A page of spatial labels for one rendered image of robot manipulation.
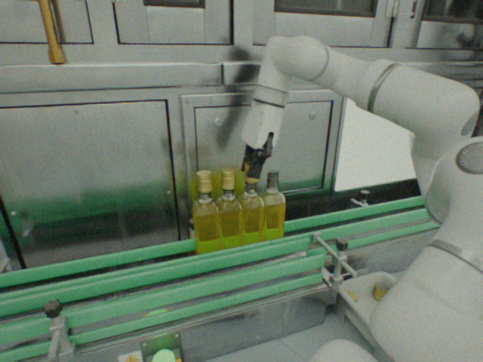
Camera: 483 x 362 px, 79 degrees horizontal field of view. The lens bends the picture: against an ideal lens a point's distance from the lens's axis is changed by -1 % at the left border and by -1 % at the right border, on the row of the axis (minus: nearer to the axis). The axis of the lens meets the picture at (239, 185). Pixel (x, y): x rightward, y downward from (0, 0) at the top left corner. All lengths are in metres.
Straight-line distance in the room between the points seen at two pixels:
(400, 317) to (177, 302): 0.44
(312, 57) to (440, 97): 0.22
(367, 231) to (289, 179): 0.28
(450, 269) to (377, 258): 0.64
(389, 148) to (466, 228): 0.74
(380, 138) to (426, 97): 0.60
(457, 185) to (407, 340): 0.18
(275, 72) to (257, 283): 0.46
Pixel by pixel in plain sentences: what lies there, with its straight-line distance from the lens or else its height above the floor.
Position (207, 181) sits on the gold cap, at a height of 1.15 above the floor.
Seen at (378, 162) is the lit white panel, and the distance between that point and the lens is 1.11.
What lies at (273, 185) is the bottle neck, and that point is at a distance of 0.73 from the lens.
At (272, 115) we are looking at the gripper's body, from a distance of 0.64.
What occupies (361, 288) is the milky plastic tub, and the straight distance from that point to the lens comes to 0.94.
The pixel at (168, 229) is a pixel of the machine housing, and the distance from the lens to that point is 0.91.
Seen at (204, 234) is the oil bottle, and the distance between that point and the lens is 0.72.
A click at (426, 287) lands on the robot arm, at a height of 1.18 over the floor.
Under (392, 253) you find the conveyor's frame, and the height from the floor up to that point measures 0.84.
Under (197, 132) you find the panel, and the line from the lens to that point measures 0.78.
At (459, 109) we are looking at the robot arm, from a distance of 0.49.
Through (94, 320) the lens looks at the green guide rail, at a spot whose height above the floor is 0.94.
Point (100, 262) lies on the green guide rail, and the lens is 0.80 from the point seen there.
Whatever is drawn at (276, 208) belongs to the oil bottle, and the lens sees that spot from 0.75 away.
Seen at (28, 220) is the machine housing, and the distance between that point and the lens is 0.91.
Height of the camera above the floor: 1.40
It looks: 24 degrees down
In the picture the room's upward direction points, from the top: straight up
